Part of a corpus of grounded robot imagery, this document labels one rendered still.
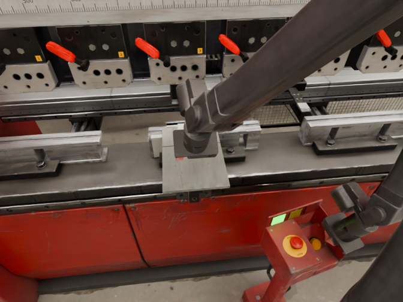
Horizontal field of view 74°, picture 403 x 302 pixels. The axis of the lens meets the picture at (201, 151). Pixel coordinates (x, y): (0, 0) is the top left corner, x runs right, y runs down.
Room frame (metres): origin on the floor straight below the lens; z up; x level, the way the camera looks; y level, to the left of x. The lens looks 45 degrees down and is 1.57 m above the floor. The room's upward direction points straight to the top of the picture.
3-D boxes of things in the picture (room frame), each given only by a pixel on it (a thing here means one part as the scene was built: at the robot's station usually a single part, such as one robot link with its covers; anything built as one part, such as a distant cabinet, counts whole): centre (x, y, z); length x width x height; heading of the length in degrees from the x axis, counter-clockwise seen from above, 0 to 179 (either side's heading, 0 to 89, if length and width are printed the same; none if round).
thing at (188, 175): (0.56, 0.03, 1.00); 0.26 x 0.18 x 0.01; 6
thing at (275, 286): (0.40, -0.33, 0.39); 0.05 x 0.05 x 0.54; 19
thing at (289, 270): (0.40, -0.33, 0.75); 0.20 x 0.16 x 0.18; 109
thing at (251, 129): (0.72, -0.01, 0.92); 0.39 x 0.06 x 0.10; 96
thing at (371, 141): (0.72, -0.56, 0.89); 0.30 x 0.05 x 0.03; 96
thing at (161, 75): (0.70, 0.07, 1.26); 0.15 x 0.09 x 0.17; 96
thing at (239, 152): (0.66, 0.00, 0.89); 0.30 x 0.05 x 0.03; 96
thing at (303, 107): (0.91, -0.36, 1.01); 0.26 x 0.12 x 0.05; 6
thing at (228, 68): (0.73, -0.13, 1.26); 0.15 x 0.09 x 0.17; 96
